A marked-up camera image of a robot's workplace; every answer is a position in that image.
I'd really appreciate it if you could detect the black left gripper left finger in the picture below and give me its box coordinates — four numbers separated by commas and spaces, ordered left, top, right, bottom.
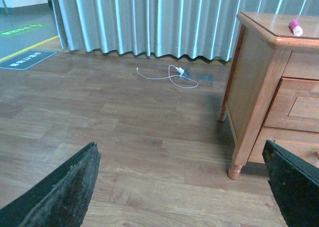
0, 142, 101, 227

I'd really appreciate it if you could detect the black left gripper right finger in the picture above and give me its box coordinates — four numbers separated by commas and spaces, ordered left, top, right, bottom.
262, 140, 319, 227

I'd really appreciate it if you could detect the wooden top drawer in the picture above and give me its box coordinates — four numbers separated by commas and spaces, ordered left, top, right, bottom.
265, 78, 319, 132

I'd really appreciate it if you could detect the wooden drawer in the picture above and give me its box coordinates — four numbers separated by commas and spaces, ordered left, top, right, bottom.
248, 127, 319, 167
265, 78, 319, 132

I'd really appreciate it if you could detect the wooden lower drawer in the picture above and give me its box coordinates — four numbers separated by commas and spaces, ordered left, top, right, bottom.
248, 127, 319, 167

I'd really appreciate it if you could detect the wooden nightstand cabinet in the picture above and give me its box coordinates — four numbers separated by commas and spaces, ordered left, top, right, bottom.
218, 11, 319, 180

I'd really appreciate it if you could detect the closed floor socket plate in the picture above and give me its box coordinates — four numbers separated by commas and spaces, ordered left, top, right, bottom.
197, 74, 214, 82

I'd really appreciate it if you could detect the open floor socket box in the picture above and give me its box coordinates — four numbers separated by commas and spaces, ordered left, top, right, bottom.
179, 68, 192, 79

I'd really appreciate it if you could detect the white charger plug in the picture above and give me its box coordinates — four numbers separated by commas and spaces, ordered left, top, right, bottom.
175, 67, 184, 74

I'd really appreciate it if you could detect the grey pleated curtain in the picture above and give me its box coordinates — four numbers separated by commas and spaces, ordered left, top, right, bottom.
52, 0, 319, 61

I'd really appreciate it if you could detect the white charging cable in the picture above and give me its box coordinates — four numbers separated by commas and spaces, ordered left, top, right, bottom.
136, 65, 199, 89

